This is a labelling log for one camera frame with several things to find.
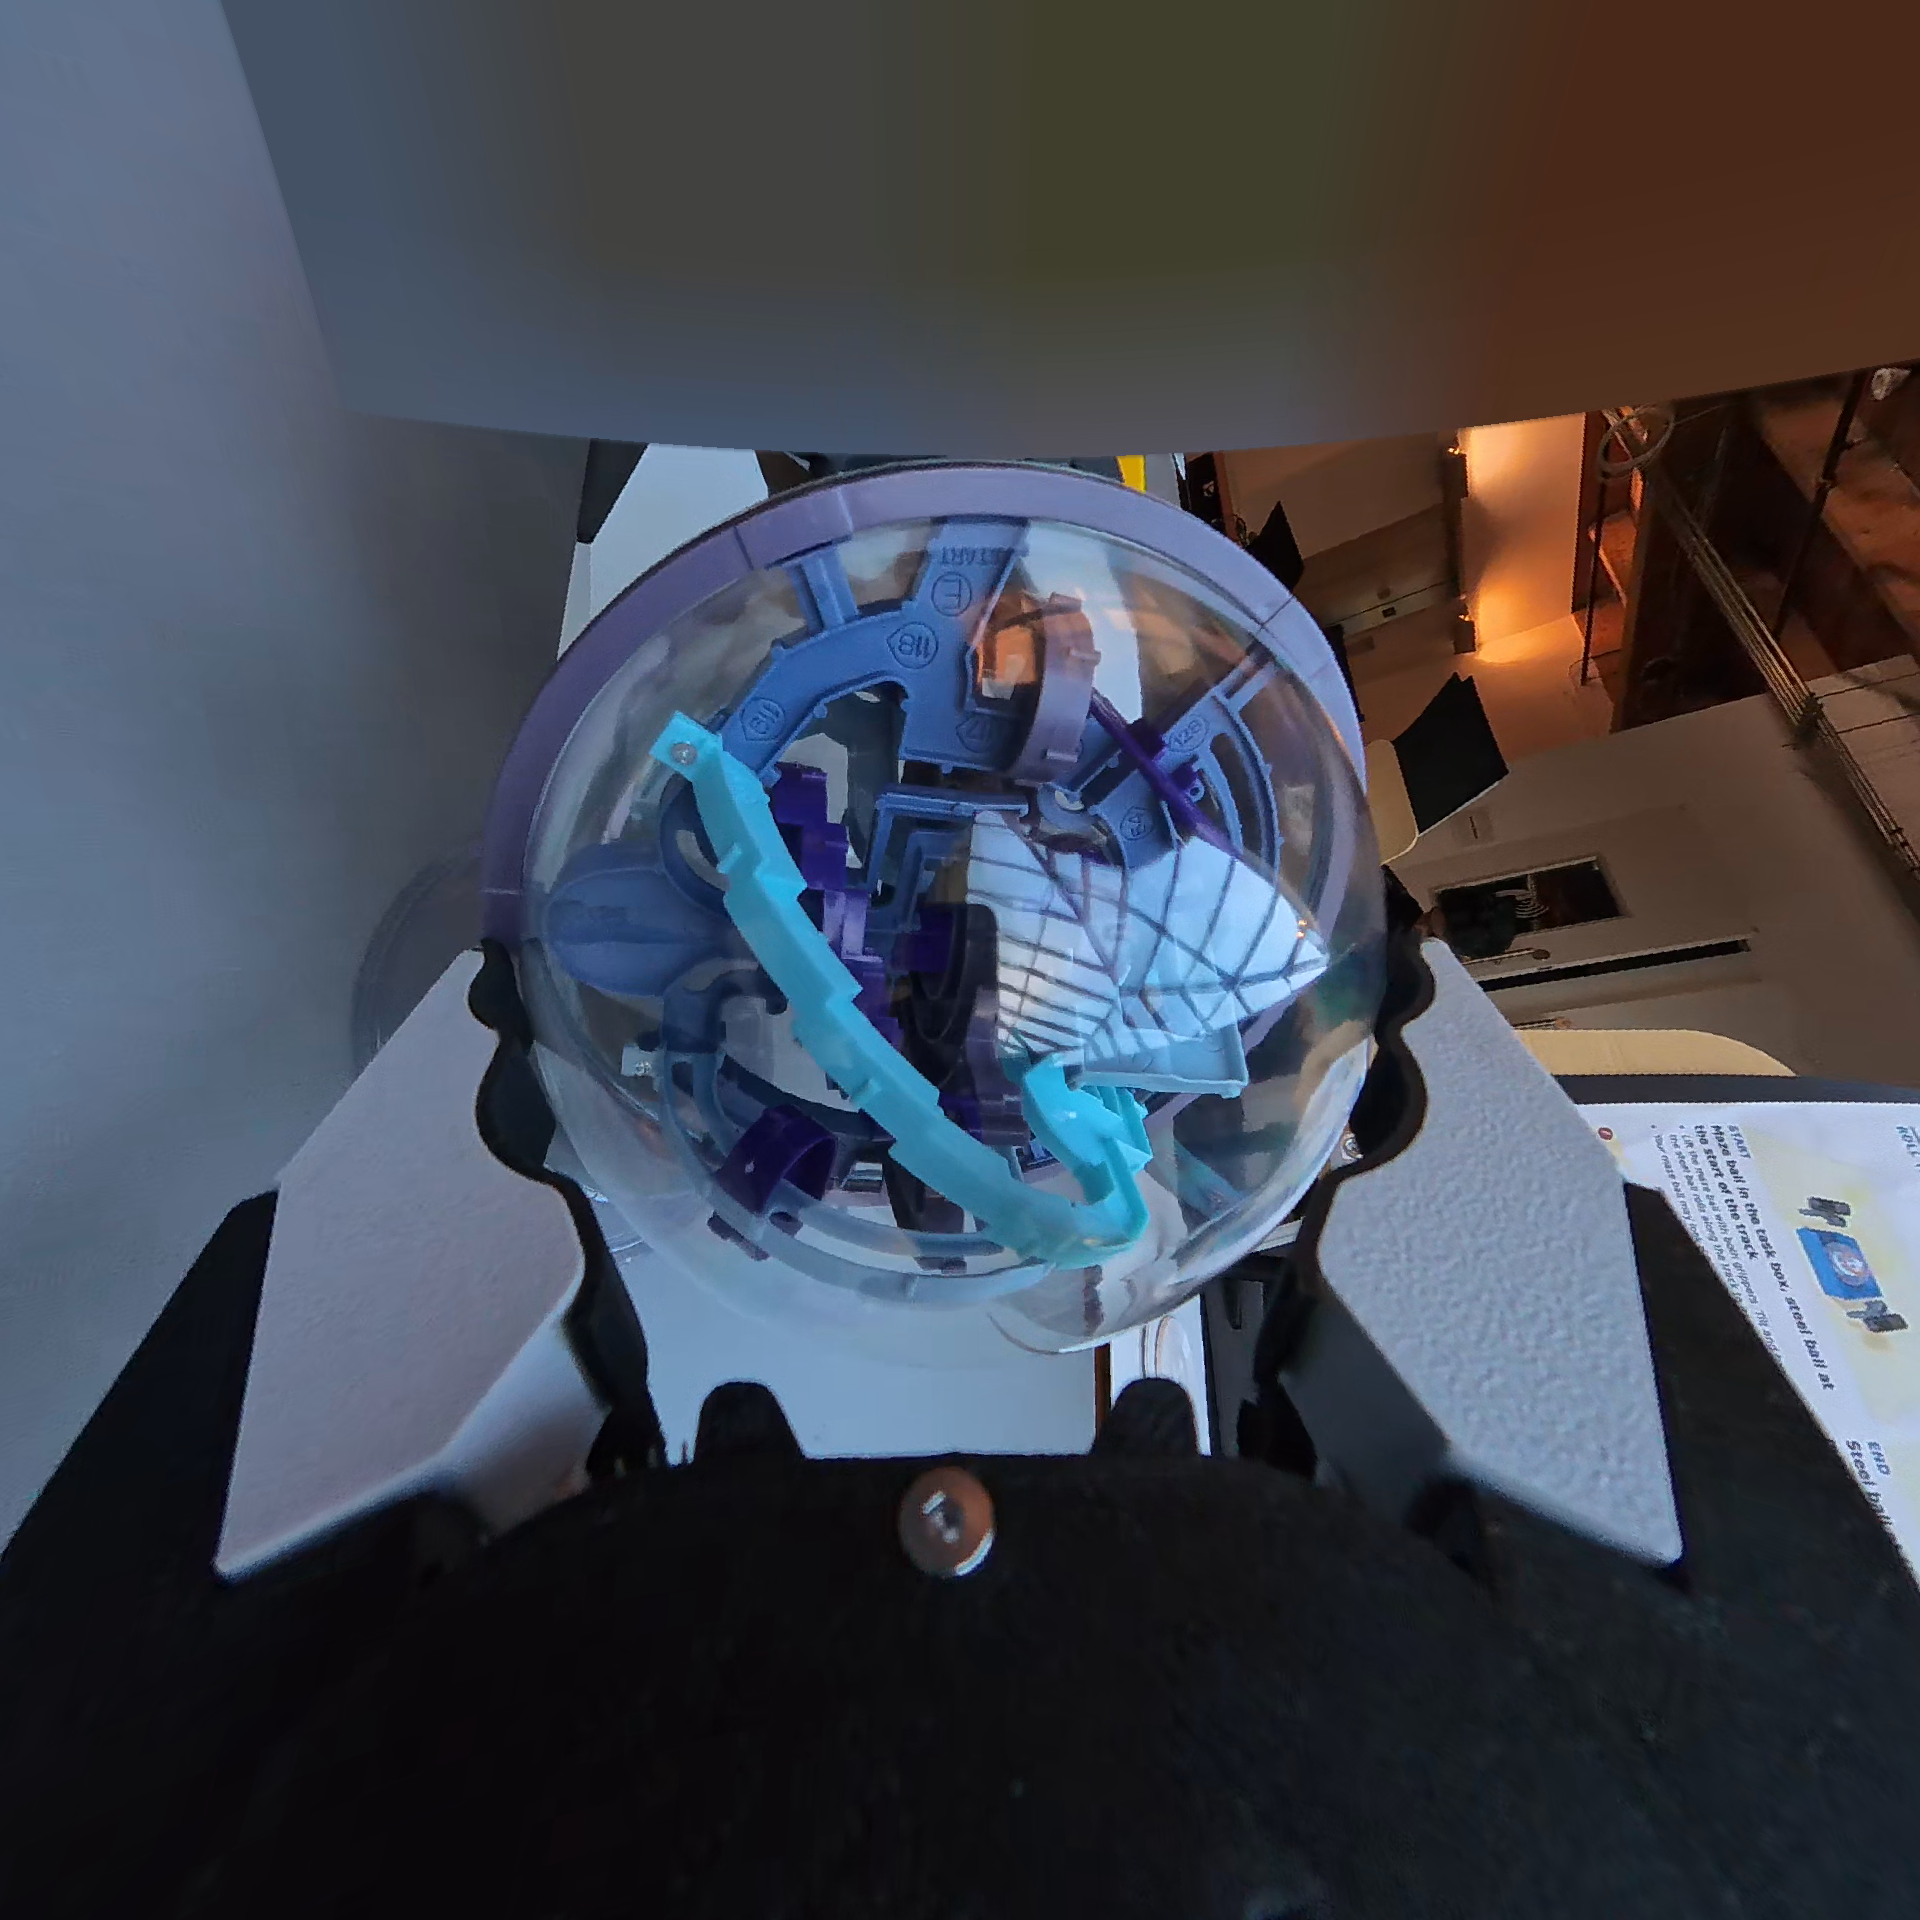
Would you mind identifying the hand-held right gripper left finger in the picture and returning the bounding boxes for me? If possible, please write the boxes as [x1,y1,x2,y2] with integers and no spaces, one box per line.
[214,947,670,1585]

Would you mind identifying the clear plastic maze ball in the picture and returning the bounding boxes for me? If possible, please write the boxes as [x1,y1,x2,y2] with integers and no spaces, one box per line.
[483,460,1393,1362]

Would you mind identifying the printed instruction sheet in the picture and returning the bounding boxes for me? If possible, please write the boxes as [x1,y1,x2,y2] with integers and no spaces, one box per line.
[1578,1110,1920,1585]

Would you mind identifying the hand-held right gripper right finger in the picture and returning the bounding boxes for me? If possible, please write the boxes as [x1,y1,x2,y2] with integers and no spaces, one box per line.
[1218,931,1683,1572]

